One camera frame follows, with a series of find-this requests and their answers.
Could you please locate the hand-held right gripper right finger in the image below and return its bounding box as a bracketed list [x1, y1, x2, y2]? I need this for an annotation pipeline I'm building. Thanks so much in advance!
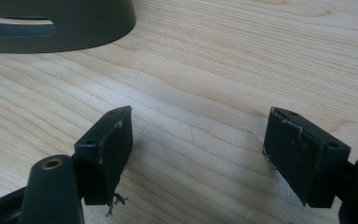
[262, 105, 352, 209]

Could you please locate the dark green round container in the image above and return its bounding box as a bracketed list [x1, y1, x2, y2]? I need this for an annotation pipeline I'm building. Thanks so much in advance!
[0, 0, 137, 54]

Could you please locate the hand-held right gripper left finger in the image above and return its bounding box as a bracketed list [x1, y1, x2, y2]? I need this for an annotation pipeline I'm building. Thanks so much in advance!
[73, 105, 134, 207]

